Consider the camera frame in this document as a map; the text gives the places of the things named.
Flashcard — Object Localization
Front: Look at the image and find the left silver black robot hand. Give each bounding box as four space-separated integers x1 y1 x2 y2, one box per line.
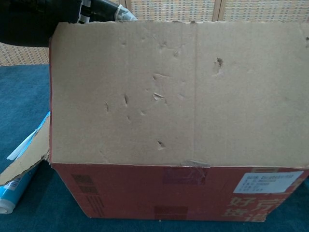
0 0 138 48

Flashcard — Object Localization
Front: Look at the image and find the red-brown cardboard box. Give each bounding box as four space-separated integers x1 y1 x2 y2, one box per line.
0 20 309 222

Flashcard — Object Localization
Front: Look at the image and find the blue carpet table cover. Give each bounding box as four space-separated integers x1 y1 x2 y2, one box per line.
0 64 309 232

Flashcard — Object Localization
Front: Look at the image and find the blue plastic film roll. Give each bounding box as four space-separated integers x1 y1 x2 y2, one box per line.
0 113 51 215

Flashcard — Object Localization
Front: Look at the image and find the woven bamboo folding screen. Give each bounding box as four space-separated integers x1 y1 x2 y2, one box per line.
0 0 309 66

